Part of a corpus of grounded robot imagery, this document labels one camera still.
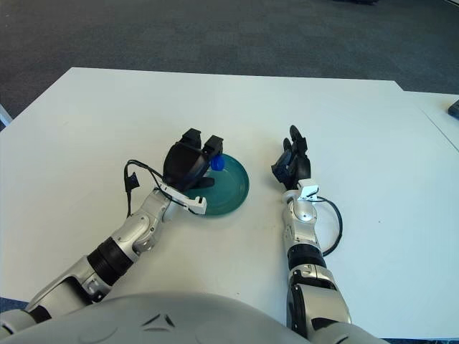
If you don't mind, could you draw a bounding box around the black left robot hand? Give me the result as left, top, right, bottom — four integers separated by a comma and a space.
161, 128, 225, 193

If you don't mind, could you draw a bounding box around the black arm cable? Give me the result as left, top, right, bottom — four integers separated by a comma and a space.
315, 196, 342, 257
123, 160, 169, 218

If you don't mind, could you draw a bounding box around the grey robot torso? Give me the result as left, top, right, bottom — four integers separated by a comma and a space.
0, 292, 390, 344

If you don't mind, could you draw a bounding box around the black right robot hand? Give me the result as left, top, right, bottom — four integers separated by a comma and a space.
270, 124, 312, 191

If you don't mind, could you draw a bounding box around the teal round plate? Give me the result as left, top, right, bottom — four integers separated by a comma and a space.
184, 153, 251, 218

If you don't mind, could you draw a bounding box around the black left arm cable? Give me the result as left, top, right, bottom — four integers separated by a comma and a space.
123, 160, 169, 218

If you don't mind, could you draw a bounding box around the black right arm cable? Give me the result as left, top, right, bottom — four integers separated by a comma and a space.
315, 196, 342, 257

